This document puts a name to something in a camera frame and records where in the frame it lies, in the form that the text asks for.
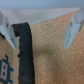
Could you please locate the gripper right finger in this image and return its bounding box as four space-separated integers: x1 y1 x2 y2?
62 7 84 51

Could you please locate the wooden drawer box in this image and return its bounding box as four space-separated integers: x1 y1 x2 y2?
0 31 22 84

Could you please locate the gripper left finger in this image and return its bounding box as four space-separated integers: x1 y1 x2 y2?
0 10 18 51

